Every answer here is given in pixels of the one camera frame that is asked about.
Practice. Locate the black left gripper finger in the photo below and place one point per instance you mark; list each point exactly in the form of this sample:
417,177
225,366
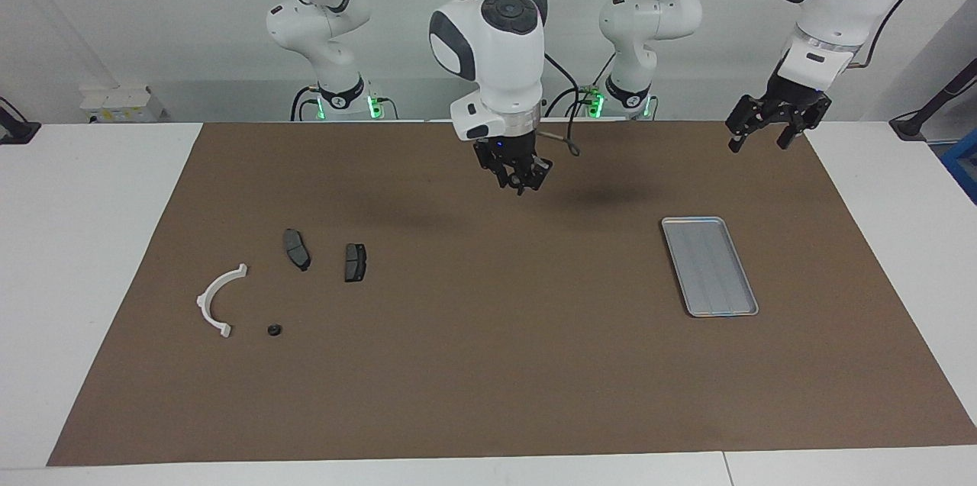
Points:
739,123
794,133

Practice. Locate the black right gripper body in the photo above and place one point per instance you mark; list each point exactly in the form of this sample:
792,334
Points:
507,154

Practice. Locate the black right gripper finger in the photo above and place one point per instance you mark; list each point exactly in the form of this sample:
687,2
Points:
539,175
510,177

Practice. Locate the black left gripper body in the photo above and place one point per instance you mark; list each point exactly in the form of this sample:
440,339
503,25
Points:
790,104

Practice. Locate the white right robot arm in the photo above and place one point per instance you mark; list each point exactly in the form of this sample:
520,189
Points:
496,51

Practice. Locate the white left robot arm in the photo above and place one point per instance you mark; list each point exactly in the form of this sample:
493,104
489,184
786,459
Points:
649,20

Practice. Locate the silver metal tray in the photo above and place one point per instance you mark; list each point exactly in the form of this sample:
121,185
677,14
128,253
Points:
710,268

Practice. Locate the blue box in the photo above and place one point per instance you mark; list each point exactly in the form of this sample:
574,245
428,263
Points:
963,162

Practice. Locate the short dark brake pad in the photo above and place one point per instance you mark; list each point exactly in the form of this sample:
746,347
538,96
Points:
355,263

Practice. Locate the brown table mat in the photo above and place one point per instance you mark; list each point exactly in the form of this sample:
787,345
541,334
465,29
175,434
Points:
488,364

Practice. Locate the long dark brake pad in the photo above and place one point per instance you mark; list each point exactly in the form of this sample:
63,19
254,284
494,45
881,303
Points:
296,249

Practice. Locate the white socket box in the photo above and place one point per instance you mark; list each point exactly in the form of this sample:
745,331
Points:
122,104

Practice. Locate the white curved plastic bracket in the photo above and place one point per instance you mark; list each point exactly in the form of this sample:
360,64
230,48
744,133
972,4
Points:
206,310

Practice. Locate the black clamp mount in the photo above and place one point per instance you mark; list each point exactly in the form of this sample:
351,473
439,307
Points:
15,131

